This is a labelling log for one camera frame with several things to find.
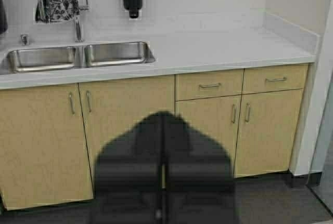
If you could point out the right wooden drawer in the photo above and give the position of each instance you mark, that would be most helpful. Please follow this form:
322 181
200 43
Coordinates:
274 78

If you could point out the chrome kitchen faucet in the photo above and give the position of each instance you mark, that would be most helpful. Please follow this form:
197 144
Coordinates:
39 13

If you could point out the lower right cabinet door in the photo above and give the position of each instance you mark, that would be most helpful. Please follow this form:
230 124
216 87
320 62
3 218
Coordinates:
267 127

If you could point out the stainless steel double sink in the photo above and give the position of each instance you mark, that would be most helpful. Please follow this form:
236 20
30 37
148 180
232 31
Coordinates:
76 57

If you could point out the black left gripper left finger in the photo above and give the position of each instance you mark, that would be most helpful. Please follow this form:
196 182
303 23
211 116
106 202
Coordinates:
127 175

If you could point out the black white patterned cloth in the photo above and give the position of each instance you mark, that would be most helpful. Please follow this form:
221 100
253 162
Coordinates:
58 11

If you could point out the lower left cabinet door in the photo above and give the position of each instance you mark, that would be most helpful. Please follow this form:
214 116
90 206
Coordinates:
216 117

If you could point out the wooden drawer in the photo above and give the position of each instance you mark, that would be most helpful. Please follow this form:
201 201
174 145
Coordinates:
208 84
274 78

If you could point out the small chrome counter dispenser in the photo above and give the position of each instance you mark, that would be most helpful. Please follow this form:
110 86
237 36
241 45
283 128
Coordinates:
24 39

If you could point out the sink cabinet door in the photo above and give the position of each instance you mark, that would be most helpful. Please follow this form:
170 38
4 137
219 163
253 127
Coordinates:
44 159
112 107

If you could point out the left wooden drawer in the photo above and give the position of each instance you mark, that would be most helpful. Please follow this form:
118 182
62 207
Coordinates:
208 84

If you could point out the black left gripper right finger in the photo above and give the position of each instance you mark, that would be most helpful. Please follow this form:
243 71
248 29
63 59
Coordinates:
200 186

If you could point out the right sink cabinet door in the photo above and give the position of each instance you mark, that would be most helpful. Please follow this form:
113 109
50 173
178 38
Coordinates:
112 107

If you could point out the black paper towel dispenser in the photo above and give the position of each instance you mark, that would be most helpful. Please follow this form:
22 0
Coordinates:
3 17

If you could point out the left sink cabinet door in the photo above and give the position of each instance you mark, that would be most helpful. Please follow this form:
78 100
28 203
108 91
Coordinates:
44 159

